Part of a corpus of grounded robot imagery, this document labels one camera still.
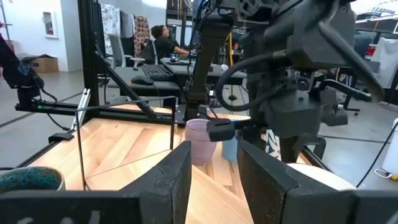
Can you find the black computer mouse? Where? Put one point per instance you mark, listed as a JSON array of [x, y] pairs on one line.
[[141, 80]]

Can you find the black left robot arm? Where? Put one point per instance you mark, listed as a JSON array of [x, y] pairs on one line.
[[211, 62]]

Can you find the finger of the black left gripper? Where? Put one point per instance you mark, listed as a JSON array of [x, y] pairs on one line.
[[289, 149], [312, 140]]

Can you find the yellow plug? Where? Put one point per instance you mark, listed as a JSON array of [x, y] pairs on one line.
[[394, 177]]

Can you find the black office chair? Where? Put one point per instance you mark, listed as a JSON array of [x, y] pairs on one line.
[[147, 51]]

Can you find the grey desk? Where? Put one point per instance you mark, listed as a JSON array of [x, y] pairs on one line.
[[124, 77], [202, 70]]

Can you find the black device on stand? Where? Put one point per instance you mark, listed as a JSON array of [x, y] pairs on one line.
[[18, 74]]

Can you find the grey office chair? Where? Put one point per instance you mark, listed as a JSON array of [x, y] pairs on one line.
[[116, 51]]

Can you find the silver aluminium bracket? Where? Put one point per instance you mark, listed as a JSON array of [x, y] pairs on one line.
[[81, 107]]

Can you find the red patterned hanging cloth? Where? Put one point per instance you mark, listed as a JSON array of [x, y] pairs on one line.
[[141, 31]]

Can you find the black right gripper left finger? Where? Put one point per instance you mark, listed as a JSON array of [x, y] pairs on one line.
[[168, 186]]

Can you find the cardboard box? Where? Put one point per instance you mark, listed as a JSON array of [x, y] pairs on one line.
[[45, 64]]

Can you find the white hanging garment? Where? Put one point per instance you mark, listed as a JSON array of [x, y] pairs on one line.
[[387, 62]]

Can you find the white wall cabinet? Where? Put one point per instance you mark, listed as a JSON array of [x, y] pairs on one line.
[[49, 24]]

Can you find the light blue mug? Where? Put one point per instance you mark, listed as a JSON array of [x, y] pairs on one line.
[[229, 151]]

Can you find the black aluminium table frame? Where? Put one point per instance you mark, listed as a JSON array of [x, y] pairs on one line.
[[88, 62]]

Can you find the dark office chair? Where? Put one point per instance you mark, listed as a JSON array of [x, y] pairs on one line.
[[363, 45]]

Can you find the floral hanging cloth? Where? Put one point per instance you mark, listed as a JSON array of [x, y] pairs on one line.
[[110, 21]]

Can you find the smooth lilac mug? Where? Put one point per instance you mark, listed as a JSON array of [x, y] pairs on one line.
[[199, 146]]

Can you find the black keyboard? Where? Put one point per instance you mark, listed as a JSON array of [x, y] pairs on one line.
[[155, 71]]

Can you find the grey hanging cloth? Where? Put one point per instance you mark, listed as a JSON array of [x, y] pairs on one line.
[[127, 23]]

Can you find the white mug blue pattern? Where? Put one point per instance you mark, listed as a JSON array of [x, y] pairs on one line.
[[273, 146]]

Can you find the person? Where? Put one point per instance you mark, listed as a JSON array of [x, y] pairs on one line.
[[164, 43]]

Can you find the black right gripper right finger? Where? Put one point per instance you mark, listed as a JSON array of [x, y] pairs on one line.
[[264, 186]]

